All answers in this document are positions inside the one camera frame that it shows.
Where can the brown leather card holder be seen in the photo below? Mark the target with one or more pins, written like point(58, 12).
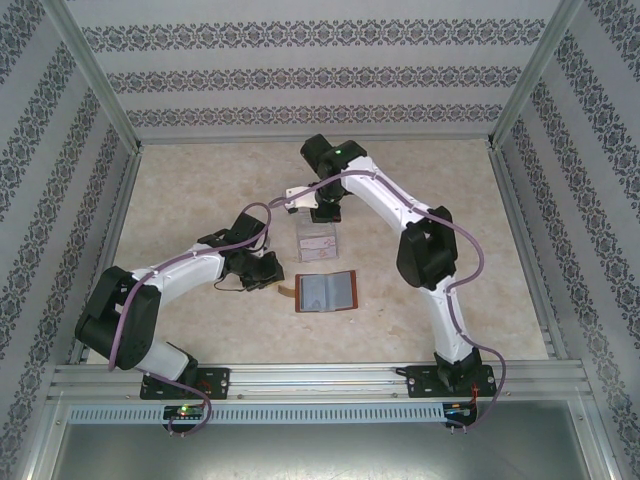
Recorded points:
point(327, 292)

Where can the white chip card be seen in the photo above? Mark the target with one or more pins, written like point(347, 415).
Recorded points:
point(320, 254)
point(320, 242)

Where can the clear plastic box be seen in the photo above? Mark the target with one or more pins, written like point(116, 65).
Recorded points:
point(320, 230)

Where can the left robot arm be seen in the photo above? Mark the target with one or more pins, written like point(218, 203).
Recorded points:
point(115, 320)

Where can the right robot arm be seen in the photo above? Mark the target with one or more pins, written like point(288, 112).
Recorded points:
point(427, 255)

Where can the small circuit board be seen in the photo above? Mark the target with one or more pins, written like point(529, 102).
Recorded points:
point(460, 410)
point(185, 411)

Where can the grey metal panel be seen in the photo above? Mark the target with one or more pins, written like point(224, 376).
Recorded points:
point(320, 450)

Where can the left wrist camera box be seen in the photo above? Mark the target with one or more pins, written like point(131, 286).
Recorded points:
point(263, 252)

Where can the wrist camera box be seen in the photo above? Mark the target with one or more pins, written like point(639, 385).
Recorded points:
point(300, 195)
point(263, 252)

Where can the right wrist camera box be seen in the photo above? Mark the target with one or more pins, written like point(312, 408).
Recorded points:
point(300, 195)

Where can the aluminium mounting rail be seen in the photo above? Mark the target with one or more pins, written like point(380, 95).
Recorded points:
point(320, 380)

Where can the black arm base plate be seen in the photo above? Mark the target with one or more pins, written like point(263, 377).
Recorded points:
point(420, 382)
point(220, 382)

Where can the aluminium side rail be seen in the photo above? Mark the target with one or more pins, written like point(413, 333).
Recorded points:
point(109, 250)
point(526, 250)

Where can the aluminium frame post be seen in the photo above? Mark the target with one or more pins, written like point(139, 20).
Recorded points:
point(531, 75)
point(97, 75)

